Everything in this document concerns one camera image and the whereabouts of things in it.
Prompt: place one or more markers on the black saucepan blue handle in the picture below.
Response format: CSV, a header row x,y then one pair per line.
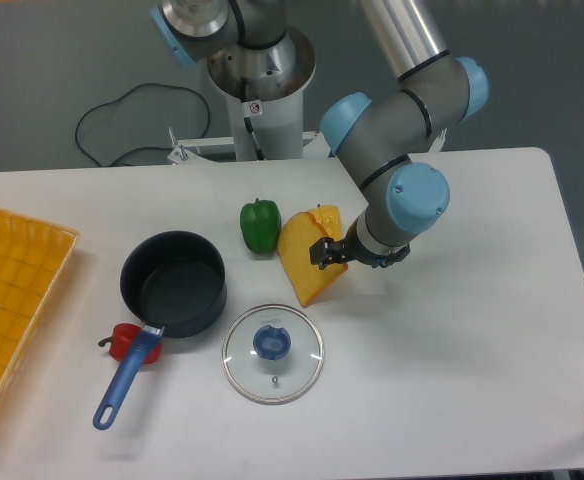
x,y
174,282

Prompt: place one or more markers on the yellow plastic basket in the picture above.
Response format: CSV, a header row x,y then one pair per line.
x,y
33,254

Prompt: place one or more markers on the orange toy bread slice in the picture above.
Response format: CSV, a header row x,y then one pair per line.
x,y
298,234

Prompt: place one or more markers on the green toy bell pepper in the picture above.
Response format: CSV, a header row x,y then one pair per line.
x,y
260,224

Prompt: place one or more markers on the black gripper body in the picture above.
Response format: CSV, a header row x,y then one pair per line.
x,y
360,246

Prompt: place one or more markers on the glass lid blue knob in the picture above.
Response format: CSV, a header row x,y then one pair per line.
x,y
273,354

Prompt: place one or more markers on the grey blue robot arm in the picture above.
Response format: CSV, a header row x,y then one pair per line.
x,y
372,140

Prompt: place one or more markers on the yellow toy bell pepper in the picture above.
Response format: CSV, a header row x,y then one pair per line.
x,y
329,217

